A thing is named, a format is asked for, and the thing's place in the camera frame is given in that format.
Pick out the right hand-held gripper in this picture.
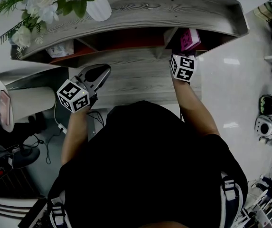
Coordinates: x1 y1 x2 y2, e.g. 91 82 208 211
169 53 196 83

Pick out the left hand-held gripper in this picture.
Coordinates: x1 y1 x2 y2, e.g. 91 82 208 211
56 64 112 114

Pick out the pink hardcover book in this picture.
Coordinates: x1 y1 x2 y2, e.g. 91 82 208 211
179 28 202 53

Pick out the grey wooden shelf desk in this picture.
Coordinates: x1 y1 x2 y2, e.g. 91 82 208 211
9 0 250 68

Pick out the person's right forearm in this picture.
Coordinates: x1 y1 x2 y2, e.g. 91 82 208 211
172 78 221 137

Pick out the person's left forearm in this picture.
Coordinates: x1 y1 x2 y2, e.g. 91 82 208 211
60 107 90 167

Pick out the red book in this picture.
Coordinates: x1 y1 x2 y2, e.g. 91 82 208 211
0 90 12 125

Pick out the white tissue pack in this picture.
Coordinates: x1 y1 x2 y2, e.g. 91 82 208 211
45 40 75 58

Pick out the round white side table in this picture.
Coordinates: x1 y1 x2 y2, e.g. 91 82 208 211
0 76 57 133

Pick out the white ribbed vase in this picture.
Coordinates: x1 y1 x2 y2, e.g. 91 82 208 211
85 0 113 22

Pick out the white artificial flower bouquet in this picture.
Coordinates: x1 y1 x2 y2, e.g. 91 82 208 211
0 0 98 59

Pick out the black helmet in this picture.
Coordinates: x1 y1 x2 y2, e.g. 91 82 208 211
258 94 272 115

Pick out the white helmet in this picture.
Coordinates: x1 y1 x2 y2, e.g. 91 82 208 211
255 114 272 136

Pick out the person's black shirt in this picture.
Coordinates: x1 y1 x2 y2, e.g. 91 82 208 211
47 100 249 228

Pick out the black round stand base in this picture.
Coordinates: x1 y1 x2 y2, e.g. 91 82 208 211
11 147 41 170

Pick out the cluttered white storage rack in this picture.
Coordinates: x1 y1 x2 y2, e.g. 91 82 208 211
242 151 272 228

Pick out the white striped curved panel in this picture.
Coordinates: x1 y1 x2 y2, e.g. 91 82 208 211
0 196 46 228

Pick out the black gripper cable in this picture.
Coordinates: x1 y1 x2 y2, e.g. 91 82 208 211
87 110 105 128

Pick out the white power cable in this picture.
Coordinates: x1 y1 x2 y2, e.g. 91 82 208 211
53 101 62 126

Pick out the black floor cable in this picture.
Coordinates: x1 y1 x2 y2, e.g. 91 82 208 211
24 127 65 165

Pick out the white navy harness strap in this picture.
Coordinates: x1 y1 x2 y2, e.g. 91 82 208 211
48 197 70 228
221 174 244 223

